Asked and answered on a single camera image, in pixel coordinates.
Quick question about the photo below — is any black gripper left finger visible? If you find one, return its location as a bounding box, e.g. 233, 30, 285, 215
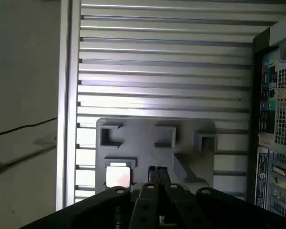
21, 166, 160, 229

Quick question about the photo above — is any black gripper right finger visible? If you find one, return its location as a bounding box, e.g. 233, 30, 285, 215
158, 166, 286, 229

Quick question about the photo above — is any silver CPU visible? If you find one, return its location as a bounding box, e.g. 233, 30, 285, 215
105, 162, 132, 188

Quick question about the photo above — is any gray plastic parts rack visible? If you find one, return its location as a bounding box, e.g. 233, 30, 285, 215
95, 118, 217, 199

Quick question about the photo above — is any thin black floor cable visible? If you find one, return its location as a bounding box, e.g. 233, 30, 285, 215
0, 117, 58, 137

